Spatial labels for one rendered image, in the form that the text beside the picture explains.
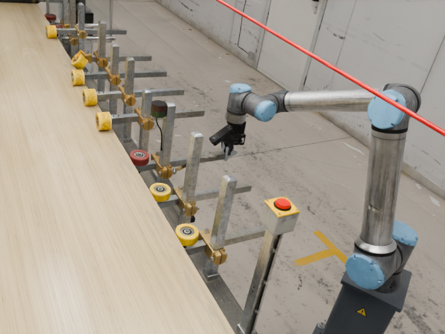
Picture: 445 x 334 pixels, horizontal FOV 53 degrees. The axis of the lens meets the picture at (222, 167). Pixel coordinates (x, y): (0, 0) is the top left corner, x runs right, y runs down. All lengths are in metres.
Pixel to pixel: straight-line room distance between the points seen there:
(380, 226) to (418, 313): 1.33
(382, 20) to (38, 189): 3.47
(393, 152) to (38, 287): 1.16
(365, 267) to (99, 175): 1.05
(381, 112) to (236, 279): 1.48
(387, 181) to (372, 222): 0.17
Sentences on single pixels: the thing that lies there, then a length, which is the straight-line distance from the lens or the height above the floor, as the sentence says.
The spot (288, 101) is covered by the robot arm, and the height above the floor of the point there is 1.18.
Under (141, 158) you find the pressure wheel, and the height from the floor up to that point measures 0.91.
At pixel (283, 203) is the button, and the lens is 1.16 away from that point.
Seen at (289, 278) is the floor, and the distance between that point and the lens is 2.76.
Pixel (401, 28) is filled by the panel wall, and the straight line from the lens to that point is 4.28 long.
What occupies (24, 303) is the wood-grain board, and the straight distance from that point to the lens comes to 1.32.
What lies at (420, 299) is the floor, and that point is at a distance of 3.04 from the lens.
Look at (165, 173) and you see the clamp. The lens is 1.87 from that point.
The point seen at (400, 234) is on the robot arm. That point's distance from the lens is 1.87.
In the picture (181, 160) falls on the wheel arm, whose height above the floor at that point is 0.86.
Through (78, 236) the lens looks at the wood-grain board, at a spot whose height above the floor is 0.90.
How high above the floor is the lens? 1.89
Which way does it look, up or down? 32 degrees down
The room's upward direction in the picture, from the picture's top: 11 degrees clockwise
